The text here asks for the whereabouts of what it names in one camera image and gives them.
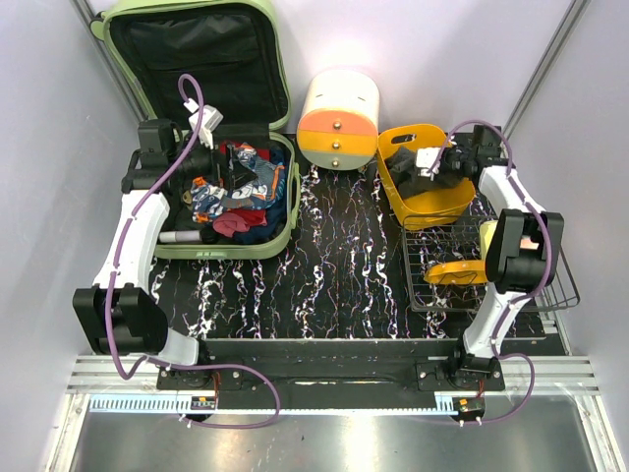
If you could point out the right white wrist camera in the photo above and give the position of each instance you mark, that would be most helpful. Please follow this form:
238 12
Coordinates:
427 161

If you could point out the white cylindrical bottle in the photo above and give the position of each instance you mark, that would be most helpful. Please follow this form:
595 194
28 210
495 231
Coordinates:
176 237

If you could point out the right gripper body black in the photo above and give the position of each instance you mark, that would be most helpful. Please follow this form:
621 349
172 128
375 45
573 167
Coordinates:
453 163

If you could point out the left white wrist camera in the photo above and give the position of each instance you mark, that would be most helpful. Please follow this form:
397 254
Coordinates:
206 119

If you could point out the green hard-shell suitcase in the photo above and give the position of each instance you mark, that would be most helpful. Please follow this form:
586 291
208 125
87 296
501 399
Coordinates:
232 49

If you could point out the orange plastic basket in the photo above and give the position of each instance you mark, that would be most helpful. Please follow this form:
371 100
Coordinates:
432 208

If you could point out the blue orange patterned garment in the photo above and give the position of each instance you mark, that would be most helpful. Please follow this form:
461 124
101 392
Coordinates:
211 200

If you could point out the grey dotted cloth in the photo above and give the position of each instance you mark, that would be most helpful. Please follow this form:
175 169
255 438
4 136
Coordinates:
407 179

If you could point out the yellow plate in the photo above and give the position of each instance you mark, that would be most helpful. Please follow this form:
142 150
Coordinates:
471 272

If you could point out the black wire rack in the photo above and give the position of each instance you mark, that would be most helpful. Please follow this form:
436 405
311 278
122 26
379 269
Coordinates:
444 260

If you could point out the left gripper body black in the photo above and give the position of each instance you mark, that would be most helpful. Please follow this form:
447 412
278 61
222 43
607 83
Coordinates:
201 161

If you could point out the red garment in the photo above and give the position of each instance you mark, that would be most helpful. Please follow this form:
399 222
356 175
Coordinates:
239 221

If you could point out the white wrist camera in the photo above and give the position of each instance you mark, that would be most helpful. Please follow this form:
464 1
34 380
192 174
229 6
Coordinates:
427 161
206 119

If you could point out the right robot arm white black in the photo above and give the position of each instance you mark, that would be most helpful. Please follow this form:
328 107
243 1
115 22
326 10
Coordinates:
521 258

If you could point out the pink white cup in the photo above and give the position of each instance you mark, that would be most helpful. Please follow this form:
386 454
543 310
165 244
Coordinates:
527 244

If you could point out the white cylindrical drawer cabinet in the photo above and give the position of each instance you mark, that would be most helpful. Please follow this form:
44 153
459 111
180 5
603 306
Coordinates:
338 128

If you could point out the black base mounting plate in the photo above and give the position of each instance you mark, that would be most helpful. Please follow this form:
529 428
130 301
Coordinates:
422 374

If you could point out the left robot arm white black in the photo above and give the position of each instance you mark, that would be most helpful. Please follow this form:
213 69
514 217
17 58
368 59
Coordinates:
117 314

